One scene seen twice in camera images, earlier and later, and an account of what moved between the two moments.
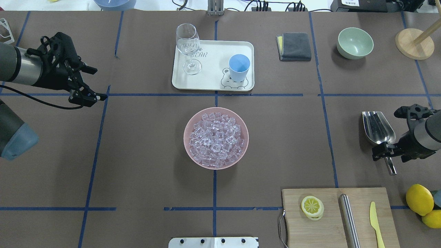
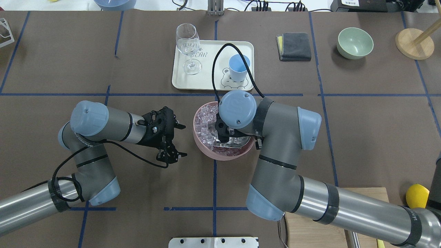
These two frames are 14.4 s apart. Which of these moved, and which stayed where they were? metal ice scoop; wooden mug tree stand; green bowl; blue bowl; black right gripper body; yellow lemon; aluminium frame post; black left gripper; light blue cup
Moved: black right gripper body; black left gripper; metal ice scoop
Stayed: light blue cup; green bowl; blue bowl; aluminium frame post; wooden mug tree stand; yellow lemon
